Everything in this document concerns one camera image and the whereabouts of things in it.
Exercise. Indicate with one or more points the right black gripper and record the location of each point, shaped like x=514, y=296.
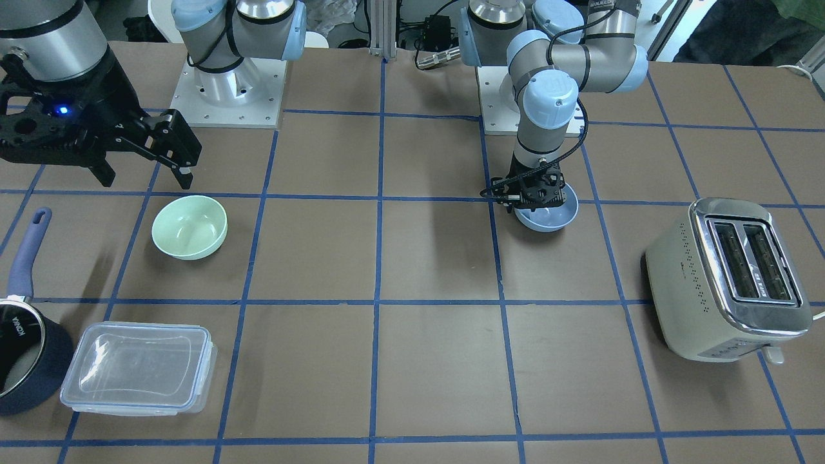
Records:
x=108, y=91

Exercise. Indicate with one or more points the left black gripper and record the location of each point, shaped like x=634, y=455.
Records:
x=545, y=187

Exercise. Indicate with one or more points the blue bowl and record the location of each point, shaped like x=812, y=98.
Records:
x=547, y=220

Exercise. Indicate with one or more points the green bowl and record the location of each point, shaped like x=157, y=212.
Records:
x=190, y=228

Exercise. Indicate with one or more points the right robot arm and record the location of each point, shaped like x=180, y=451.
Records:
x=60, y=40

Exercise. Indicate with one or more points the clear plastic lidded container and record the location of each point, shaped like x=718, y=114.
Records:
x=140, y=369

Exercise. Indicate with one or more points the cream toaster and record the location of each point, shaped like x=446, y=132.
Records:
x=724, y=285

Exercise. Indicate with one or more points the dark blue saucepan with lid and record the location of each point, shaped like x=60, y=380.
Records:
x=36, y=352

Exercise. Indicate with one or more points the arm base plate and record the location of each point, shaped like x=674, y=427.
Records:
x=499, y=99
x=247, y=97

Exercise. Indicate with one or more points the aluminium frame post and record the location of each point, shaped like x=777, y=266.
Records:
x=383, y=29

